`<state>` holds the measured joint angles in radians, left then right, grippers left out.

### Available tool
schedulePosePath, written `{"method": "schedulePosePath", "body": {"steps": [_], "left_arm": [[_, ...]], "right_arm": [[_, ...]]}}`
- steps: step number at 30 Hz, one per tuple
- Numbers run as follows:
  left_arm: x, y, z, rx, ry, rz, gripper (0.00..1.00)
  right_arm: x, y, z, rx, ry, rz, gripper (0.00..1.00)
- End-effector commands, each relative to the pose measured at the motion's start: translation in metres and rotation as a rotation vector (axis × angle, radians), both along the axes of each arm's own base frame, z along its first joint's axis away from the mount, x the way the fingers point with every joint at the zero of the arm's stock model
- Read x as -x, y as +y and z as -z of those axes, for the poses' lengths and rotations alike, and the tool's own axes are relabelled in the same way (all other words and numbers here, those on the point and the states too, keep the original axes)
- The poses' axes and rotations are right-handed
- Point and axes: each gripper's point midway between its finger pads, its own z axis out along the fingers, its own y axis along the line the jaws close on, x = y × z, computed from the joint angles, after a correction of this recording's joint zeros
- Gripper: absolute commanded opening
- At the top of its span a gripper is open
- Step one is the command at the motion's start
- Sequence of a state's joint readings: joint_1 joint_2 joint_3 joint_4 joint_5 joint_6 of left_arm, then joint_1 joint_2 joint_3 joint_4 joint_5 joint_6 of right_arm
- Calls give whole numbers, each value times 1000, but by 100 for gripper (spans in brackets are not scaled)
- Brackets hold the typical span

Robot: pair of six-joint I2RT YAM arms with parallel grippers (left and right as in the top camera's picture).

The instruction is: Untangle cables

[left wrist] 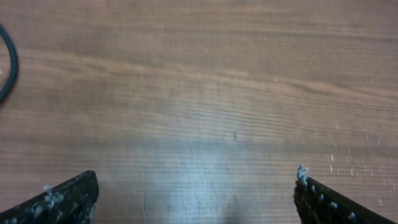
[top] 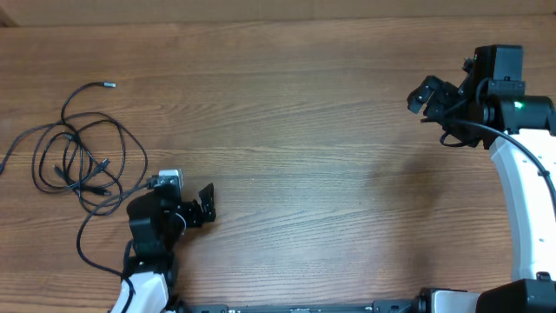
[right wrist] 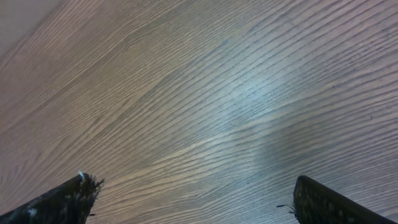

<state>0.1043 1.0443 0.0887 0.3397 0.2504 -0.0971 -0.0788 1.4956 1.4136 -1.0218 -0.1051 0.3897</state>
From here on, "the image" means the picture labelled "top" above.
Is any black usb cable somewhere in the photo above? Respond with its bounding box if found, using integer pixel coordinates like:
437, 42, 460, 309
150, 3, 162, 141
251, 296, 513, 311
63, 119, 149, 210
0, 111, 127, 195

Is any black multi-head cable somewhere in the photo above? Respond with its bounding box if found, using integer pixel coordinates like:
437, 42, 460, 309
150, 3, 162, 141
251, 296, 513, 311
37, 81, 125, 217

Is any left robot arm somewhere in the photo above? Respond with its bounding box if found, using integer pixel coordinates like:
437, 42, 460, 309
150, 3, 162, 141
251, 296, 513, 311
111, 170, 216, 313

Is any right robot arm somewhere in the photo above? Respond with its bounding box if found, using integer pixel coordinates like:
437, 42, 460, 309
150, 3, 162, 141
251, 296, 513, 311
371, 44, 555, 312

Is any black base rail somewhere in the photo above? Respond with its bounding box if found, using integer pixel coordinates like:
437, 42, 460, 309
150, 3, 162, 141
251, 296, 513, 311
174, 297, 432, 313

